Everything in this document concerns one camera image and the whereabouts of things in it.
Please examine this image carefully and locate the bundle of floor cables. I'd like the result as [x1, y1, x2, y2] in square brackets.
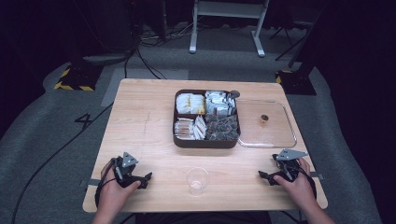
[123, 18, 200, 80]

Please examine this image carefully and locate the pile of dark packets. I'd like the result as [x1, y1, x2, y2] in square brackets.
[205, 114, 240, 142]

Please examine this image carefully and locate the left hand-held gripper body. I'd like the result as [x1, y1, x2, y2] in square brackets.
[111, 151, 142, 189]

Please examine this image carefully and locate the row of clear brown sachets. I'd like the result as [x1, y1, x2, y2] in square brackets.
[174, 118, 195, 141]

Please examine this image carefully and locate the right hand-held gripper cable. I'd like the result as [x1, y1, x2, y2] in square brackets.
[297, 166, 318, 200]

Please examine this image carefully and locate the brown compartment box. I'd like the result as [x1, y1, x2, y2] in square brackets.
[172, 89, 242, 149]

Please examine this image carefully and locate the pile of white yellow packets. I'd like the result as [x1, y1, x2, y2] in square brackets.
[176, 92, 207, 116]

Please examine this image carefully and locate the left hand-held gripper cable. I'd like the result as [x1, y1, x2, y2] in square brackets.
[94, 158, 119, 207]

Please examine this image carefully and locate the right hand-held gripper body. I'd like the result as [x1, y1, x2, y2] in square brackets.
[272, 148, 309, 183]

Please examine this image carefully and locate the clear plastic cup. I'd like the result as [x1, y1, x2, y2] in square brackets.
[185, 166, 210, 197]

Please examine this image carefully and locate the person's left hand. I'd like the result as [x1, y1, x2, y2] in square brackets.
[98, 159, 142, 217]

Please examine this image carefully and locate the white desk frame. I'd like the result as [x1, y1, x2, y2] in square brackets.
[189, 0, 271, 58]

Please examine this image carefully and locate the long black floor cable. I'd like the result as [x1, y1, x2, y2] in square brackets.
[10, 102, 115, 224]

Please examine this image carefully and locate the pile of silver packets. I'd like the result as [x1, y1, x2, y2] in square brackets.
[205, 90, 236, 117]

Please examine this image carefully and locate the hand-held gripper cable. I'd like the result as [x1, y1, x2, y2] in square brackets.
[94, 158, 119, 207]
[297, 166, 318, 200]

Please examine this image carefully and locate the yellow black striped stand base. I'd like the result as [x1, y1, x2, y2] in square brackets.
[275, 69, 318, 96]
[53, 63, 105, 92]

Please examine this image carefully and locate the row of white sachets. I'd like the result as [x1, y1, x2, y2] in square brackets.
[192, 115, 207, 141]

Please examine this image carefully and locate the black tripod stand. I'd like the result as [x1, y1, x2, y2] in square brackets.
[268, 20, 314, 63]

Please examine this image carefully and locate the person's right hand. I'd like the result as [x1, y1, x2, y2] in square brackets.
[273, 158, 318, 213]

